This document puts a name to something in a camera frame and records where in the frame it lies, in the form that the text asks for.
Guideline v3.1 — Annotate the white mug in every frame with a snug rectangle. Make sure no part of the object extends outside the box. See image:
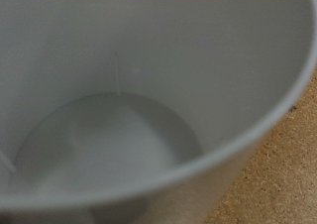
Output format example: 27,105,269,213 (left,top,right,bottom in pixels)
0,0,317,224

